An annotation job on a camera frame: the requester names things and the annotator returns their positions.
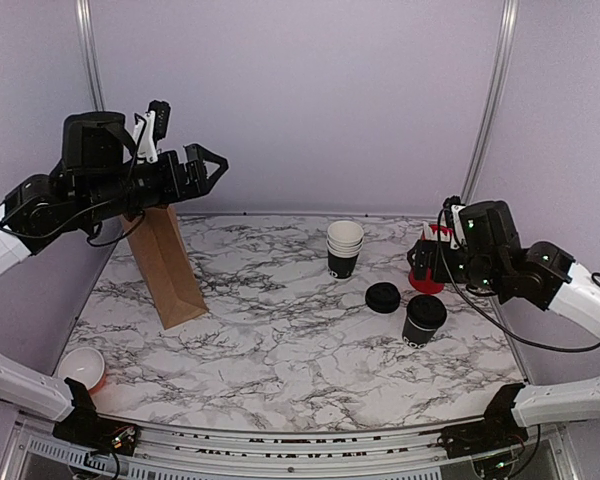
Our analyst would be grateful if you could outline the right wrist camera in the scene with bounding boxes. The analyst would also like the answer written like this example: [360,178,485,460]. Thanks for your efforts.
[442,195,466,249]

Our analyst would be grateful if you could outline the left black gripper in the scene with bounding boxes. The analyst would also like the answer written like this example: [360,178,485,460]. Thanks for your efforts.
[80,141,229,224]

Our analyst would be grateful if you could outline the front aluminium rail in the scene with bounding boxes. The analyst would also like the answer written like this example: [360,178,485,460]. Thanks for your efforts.
[0,399,581,480]

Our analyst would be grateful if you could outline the aluminium frame post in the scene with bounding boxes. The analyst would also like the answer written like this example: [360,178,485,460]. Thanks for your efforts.
[461,0,520,203]
[75,0,105,111]

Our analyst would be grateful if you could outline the black plastic cup lid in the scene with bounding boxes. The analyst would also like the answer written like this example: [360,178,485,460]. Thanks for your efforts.
[406,294,447,330]

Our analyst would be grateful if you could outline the orange white bowl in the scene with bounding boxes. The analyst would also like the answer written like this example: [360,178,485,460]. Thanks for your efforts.
[57,347,106,393]

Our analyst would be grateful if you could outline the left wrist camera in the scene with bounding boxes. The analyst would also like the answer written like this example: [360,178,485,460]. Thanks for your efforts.
[132,100,171,164]

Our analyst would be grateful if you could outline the stack of paper cups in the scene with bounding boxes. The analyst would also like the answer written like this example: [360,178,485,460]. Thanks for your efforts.
[326,220,365,280]

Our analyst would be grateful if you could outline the left aluminium frame post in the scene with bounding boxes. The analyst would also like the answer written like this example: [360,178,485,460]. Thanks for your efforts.
[75,0,105,111]

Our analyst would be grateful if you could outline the single black paper cup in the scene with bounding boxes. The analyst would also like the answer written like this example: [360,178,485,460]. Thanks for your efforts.
[402,318,437,350]

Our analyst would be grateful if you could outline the white packets in container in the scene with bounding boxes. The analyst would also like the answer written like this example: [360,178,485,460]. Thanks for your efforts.
[423,223,434,240]

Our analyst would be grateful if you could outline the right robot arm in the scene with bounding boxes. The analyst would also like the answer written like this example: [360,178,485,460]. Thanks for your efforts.
[408,196,600,458]

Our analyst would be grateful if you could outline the red cylindrical container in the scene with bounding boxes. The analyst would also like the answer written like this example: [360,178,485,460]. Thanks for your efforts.
[407,223,451,295]

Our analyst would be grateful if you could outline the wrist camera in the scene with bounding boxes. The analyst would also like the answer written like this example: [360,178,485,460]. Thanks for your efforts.
[132,100,171,164]
[442,195,466,249]

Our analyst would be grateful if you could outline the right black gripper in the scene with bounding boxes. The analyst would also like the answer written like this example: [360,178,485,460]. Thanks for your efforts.
[409,239,507,295]

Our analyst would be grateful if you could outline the right aluminium frame post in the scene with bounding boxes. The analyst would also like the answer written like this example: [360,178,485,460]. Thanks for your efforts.
[461,0,520,203]

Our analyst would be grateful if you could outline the brown paper bag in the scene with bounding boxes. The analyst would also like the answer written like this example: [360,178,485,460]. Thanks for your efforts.
[120,206,208,329]

